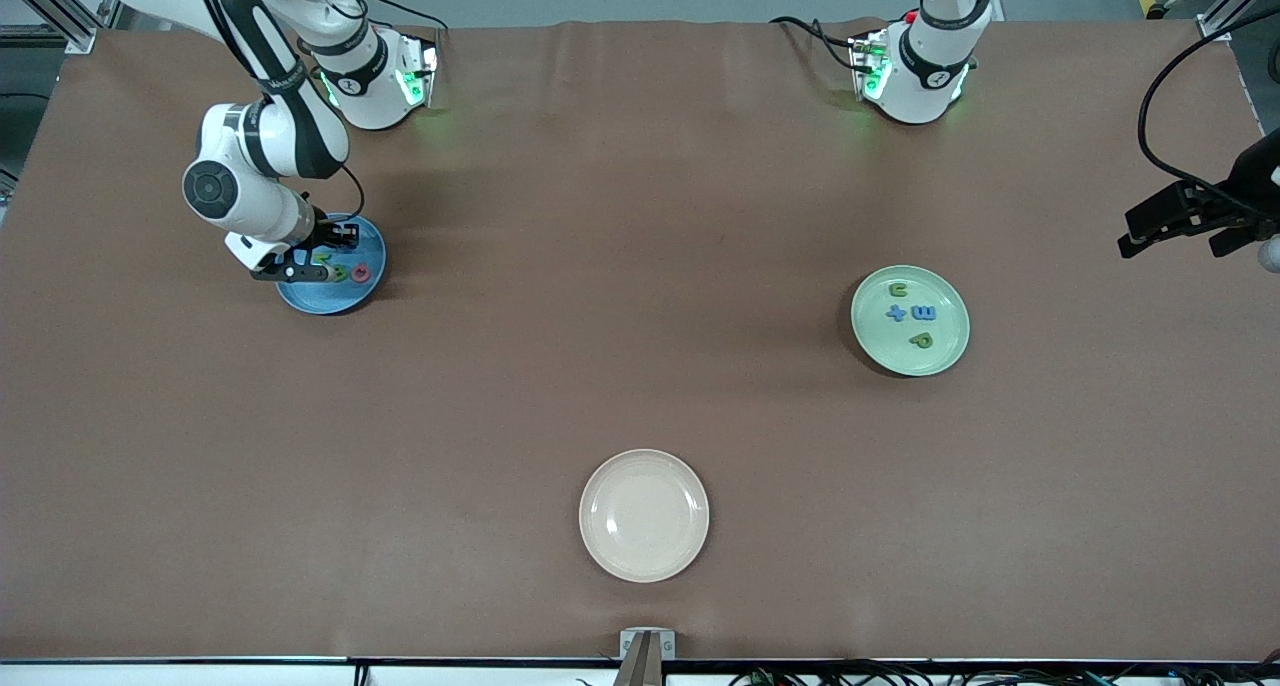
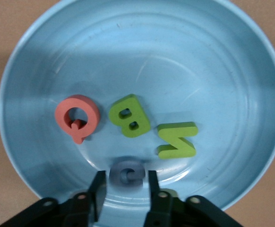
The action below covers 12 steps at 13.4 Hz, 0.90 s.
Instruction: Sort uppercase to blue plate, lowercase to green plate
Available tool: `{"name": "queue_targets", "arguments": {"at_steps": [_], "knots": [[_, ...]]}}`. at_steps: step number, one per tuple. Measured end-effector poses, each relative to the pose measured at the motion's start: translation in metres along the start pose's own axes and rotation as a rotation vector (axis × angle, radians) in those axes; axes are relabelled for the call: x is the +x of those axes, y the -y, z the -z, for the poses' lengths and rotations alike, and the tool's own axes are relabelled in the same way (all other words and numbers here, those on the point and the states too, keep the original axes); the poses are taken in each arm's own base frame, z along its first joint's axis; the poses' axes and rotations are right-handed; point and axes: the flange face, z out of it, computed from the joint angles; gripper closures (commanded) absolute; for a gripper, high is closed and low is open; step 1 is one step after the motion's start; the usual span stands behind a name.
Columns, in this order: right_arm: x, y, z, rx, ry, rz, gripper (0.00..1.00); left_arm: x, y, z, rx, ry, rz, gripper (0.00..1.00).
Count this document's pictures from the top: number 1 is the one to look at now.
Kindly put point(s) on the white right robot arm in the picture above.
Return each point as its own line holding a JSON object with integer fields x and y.
{"x": 210, "y": 188}

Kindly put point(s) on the red foam letter Q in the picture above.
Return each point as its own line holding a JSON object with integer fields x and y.
{"x": 354, "y": 272}

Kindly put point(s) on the blue foam letter m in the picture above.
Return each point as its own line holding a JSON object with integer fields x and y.
{"x": 925, "y": 313}

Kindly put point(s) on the beige plate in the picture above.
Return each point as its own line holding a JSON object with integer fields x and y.
{"x": 644, "y": 516}

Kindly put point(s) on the aluminium frame profile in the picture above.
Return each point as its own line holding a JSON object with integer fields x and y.
{"x": 1215, "y": 28}
{"x": 80, "y": 40}

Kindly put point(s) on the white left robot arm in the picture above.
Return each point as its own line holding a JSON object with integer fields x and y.
{"x": 915, "y": 76}

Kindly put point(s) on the green foam letter p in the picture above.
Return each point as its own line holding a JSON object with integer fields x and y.
{"x": 920, "y": 339}

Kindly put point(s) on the green plate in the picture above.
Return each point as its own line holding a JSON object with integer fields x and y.
{"x": 950, "y": 346}

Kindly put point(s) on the brown table cover sheet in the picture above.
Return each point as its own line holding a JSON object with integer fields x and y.
{"x": 640, "y": 406}

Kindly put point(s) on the blue plate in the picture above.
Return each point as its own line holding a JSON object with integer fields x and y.
{"x": 330, "y": 299}

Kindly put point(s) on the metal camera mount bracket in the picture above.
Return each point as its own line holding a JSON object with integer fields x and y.
{"x": 647, "y": 656}

